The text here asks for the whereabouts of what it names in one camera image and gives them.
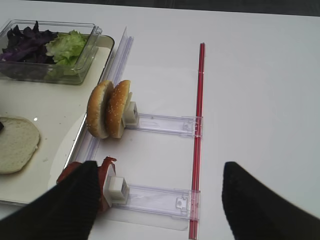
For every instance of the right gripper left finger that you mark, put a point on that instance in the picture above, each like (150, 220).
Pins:
(65, 212)

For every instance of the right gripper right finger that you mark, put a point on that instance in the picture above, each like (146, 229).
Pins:
(255, 212)

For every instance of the bun half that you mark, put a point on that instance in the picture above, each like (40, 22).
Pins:
(19, 139)

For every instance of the stack of meat slices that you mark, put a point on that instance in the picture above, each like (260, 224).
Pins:
(107, 166)

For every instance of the white meat pusher block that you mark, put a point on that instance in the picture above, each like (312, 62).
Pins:
(115, 188)

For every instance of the clear meat pusher track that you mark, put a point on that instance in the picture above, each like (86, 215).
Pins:
(176, 203)

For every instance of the green lettuce leaves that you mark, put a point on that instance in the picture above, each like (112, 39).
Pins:
(66, 48)

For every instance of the metal serving tray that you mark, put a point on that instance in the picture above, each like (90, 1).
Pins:
(58, 112)

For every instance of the clear bun top pusher track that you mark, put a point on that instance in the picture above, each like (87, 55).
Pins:
(183, 126)

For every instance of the white bun pusher block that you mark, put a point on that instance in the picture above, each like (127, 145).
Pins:
(130, 115)

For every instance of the rear sesame bun top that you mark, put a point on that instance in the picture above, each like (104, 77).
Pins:
(116, 108)

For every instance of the sesame bun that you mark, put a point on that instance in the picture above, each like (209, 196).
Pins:
(96, 109)
(116, 108)

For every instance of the front sesame bun top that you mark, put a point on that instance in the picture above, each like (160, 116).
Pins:
(96, 109)

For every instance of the clear plastic salad container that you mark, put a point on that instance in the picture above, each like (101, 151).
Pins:
(51, 73)

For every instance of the chopped purple cabbage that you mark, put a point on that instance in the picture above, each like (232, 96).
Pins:
(28, 45)

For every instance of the red right rail strip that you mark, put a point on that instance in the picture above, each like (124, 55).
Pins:
(195, 186)

